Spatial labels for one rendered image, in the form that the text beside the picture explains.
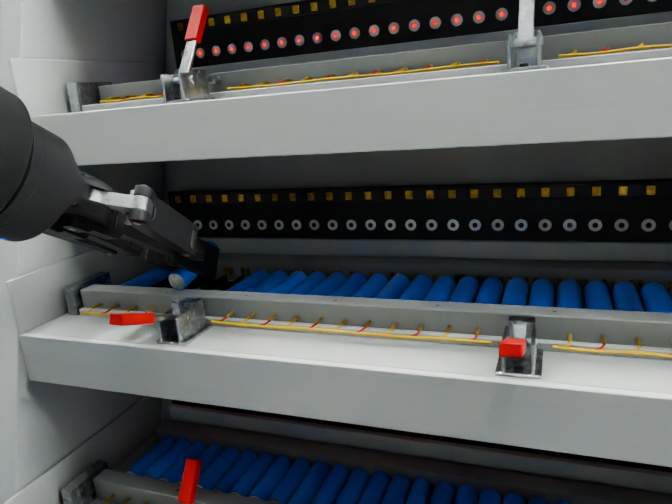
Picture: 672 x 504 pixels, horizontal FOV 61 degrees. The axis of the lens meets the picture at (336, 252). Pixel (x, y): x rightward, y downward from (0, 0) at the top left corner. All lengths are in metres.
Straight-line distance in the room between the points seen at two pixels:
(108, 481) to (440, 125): 0.46
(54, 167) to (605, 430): 0.37
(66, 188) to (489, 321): 0.29
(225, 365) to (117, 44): 0.39
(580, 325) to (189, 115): 0.33
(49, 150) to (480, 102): 0.27
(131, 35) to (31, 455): 0.45
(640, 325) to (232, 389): 0.29
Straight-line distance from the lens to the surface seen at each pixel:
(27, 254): 0.59
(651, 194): 0.54
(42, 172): 0.38
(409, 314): 0.44
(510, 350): 0.32
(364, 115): 0.41
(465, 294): 0.47
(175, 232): 0.45
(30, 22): 0.62
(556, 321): 0.42
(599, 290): 0.49
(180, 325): 0.48
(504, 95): 0.39
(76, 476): 0.67
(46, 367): 0.58
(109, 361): 0.52
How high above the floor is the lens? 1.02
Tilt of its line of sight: level
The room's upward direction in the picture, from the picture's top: 1 degrees clockwise
